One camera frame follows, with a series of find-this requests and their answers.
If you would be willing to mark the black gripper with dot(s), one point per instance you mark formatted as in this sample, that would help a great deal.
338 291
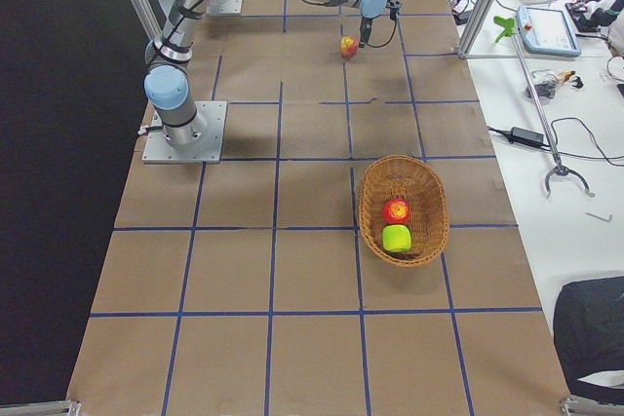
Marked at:
367 26

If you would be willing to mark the red yellow apple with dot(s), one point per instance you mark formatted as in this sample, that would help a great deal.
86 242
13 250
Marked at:
348 47

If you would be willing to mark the dark red apple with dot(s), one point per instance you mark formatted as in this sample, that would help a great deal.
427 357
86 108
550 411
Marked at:
396 211

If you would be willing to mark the green apple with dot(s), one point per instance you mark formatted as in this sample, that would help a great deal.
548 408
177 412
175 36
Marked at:
396 238

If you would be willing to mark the wicker basket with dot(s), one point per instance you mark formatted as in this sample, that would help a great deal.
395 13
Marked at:
404 177

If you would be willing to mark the reacher grabber tool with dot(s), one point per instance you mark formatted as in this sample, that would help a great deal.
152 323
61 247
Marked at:
509 30

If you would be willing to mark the teach pendant tablet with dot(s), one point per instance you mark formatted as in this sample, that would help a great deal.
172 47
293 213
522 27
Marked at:
547 32

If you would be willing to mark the black power adapter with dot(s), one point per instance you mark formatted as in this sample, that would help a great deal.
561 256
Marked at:
526 137

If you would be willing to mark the brown paper mat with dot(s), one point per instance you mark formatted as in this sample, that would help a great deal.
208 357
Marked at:
244 288

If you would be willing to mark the allen key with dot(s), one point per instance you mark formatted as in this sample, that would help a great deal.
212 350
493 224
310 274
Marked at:
604 218

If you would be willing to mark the black chair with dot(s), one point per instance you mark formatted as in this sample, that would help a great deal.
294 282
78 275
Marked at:
588 335

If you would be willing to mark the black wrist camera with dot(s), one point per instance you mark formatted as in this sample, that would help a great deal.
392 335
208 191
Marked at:
394 7

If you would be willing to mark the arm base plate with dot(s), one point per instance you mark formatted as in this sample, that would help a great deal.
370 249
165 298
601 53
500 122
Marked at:
199 141
224 8

